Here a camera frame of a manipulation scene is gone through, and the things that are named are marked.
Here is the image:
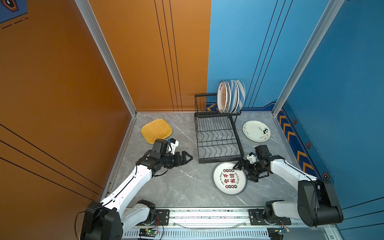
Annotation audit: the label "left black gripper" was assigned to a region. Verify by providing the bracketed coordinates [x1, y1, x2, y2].
[160, 150, 193, 168]

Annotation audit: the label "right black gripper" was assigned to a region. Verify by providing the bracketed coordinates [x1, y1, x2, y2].
[232, 158, 267, 182]

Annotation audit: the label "white plate red characters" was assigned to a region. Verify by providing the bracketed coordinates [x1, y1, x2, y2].
[213, 162, 247, 196]

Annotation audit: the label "black wire dish rack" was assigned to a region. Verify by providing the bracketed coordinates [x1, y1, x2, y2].
[195, 93, 244, 164]

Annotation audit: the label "orange sunburst round plate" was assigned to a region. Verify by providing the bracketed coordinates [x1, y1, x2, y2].
[217, 81, 227, 113]

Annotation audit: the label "blue striped plate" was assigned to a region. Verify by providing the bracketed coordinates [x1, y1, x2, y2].
[230, 80, 237, 113]
[237, 80, 246, 112]

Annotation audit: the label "white green emblem plate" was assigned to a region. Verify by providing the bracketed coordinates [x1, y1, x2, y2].
[224, 81, 231, 114]

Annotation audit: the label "green red rimmed plate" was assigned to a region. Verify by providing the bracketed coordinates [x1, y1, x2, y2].
[234, 80, 240, 113]

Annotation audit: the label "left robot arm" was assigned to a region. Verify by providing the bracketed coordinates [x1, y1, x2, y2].
[75, 138, 193, 240]

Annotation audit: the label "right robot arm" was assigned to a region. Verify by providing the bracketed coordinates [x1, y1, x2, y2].
[233, 145, 344, 227]

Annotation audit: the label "yellow woven square plate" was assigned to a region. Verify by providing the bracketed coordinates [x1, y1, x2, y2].
[141, 119, 173, 144]

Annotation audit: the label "white floral plate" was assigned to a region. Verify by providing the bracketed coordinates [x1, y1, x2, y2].
[242, 120, 271, 143]

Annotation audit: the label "right circuit board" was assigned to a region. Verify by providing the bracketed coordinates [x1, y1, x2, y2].
[267, 228, 291, 240]

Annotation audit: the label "circuit board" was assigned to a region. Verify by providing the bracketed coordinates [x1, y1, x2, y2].
[138, 229, 159, 240]
[267, 228, 291, 240]

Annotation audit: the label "left circuit board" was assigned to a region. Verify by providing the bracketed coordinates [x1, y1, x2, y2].
[138, 229, 159, 240]

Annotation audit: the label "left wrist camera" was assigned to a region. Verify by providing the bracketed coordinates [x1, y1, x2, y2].
[168, 138, 179, 155]

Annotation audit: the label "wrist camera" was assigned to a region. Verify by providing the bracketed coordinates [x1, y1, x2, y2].
[246, 153, 258, 165]
[168, 138, 179, 155]

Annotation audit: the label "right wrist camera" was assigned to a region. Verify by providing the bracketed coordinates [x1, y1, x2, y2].
[246, 153, 258, 165]

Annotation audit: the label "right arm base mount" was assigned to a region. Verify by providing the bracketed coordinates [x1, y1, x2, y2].
[248, 209, 292, 226]

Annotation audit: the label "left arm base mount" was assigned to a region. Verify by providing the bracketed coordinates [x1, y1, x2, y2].
[137, 209, 170, 227]

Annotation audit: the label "aluminium front rail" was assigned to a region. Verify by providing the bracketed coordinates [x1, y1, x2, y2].
[119, 206, 343, 232]

